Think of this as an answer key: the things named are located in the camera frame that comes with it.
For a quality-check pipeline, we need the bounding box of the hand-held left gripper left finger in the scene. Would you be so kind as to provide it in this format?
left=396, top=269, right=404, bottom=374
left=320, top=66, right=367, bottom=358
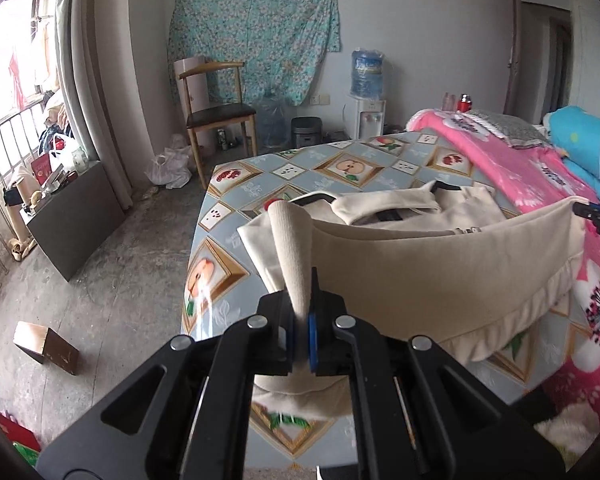
left=36, top=290, right=298, bottom=480

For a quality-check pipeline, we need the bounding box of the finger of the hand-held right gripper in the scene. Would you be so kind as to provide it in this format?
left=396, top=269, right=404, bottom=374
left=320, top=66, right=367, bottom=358
left=572, top=201, right=600, bottom=222

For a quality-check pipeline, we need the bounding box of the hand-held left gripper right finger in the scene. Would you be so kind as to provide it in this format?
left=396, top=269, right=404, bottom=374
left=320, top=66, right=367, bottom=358
left=304, top=266, right=566, bottom=480

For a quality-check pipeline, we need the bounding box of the cream zip jacket black trim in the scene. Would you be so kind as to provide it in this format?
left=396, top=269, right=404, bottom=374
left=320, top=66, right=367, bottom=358
left=237, top=180, right=588, bottom=421

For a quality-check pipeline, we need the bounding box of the blue pillow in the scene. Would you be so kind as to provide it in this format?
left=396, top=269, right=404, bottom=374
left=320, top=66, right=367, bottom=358
left=542, top=106, right=600, bottom=206

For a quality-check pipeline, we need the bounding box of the pink floral blanket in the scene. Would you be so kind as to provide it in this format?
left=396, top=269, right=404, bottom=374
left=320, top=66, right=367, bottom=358
left=405, top=107, right=600, bottom=416

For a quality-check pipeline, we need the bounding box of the grey lace pillow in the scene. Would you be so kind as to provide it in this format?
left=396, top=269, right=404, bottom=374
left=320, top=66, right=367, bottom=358
left=462, top=109, right=551, bottom=150

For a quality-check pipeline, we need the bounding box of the table with patterned blue cover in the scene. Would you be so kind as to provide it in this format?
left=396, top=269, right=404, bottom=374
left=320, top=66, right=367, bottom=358
left=180, top=130, right=581, bottom=461

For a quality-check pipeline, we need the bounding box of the white plastic bag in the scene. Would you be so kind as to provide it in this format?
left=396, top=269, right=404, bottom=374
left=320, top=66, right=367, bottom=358
left=145, top=146, right=193, bottom=190

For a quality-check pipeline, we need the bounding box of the grey rice cooker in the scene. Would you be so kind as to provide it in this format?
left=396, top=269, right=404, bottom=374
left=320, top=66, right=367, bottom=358
left=291, top=116, right=323, bottom=150

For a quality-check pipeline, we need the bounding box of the empty clear water bottle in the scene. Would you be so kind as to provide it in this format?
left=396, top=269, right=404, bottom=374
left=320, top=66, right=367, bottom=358
left=254, top=94, right=293, bottom=153

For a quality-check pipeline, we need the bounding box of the white water dispenser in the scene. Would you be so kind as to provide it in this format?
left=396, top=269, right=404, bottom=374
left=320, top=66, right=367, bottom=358
left=347, top=97, right=387, bottom=140

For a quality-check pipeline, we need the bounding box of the small wooden stool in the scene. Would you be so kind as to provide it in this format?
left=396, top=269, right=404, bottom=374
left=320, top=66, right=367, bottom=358
left=12, top=321, right=80, bottom=376

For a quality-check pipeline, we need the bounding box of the dark grey cabinet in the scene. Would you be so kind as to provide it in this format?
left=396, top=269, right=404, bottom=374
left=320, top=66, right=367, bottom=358
left=27, top=160, right=127, bottom=282

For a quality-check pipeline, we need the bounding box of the wooden chair dark seat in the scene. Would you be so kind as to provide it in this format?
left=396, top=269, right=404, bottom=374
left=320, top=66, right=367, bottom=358
left=177, top=60, right=260, bottom=188

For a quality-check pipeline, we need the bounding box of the blue water bottle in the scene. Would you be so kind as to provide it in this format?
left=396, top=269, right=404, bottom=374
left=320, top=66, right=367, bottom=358
left=350, top=49, right=386, bottom=101

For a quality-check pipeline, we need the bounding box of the white cardboard panel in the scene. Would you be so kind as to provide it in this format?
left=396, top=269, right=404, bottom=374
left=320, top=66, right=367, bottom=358
left=174, top=56, right=207, bottom=117

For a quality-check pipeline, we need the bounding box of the white red shopping bag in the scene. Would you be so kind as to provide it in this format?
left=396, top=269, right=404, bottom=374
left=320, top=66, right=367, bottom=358
left=49, top=132, right=88, bottom=173

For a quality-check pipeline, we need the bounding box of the red paper bag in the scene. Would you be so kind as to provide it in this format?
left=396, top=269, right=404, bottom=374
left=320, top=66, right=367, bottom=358
left=0, top=409, right=43, bottom=453

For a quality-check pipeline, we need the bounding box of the red gift box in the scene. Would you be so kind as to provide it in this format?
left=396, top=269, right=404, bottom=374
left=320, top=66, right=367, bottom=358
left=30, top=155, right=52, bottom=186

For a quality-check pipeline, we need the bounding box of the beige curtain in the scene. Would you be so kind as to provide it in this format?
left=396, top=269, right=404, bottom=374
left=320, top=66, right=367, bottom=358
left=55, top=0, right=136, bottom=211

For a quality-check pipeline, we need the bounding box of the metal window railing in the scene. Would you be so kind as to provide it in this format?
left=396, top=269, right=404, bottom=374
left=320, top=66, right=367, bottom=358
left=0, top=102, right=48, bottom=291

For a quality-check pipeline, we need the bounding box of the pink hanging garment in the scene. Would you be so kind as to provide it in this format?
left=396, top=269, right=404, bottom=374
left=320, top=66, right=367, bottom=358
left=0, top=45, right=31, bottom=111

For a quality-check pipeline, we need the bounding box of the brown door frame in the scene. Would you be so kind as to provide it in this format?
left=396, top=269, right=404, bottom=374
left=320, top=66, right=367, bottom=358
left=502, top=0, right=581, bottom=128

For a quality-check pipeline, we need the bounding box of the teal floral wall cloth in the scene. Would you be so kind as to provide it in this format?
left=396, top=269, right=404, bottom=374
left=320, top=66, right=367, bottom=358
left=167, top=0, right=342, bottom=106

